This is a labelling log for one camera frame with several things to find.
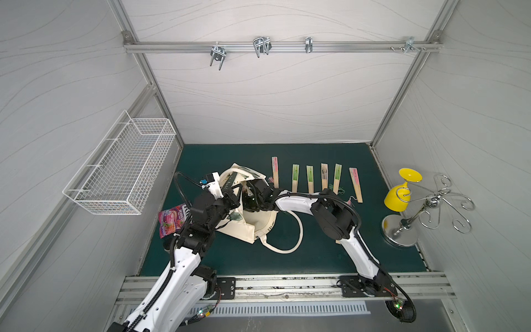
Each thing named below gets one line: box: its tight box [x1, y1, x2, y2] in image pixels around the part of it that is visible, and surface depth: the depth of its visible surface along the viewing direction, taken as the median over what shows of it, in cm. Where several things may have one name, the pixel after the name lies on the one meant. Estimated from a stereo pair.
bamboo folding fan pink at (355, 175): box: [349, 167, 363, 204], surface depth 106 cm
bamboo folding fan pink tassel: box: [320, 163, 329, 191], surface depth 109 cm
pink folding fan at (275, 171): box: [271, 156, 280, 189], surface depth 109 cm
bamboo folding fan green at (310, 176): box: [306, 165, 314, 194], surface depth 107 cm
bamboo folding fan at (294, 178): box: [291, 163, 300, 193], surface depth 107 cm
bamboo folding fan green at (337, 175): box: [333, 163, 343, 196], surface depth 109 cm
